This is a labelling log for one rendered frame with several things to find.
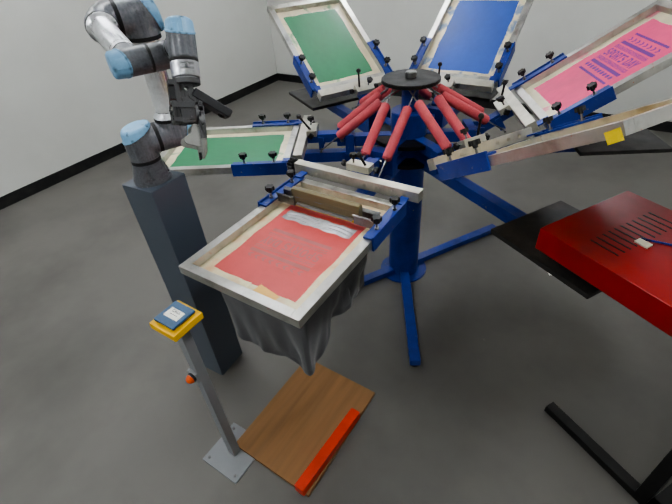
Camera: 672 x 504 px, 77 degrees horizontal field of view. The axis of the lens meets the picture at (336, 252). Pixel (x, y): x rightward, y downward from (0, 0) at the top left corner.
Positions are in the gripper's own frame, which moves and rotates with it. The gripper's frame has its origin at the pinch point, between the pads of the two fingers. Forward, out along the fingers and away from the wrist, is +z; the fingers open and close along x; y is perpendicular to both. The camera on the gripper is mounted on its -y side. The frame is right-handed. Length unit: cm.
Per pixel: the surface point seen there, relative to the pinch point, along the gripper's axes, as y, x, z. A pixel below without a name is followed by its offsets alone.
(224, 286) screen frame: -6, -26, 45
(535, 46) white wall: -410, -213, -116
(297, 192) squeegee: -48, -53, 14
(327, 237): -52, -33, 34
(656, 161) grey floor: -431, -98, 18
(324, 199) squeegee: -56, -41, 18
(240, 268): -15, -37, 41
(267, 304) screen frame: -16, -10, 50
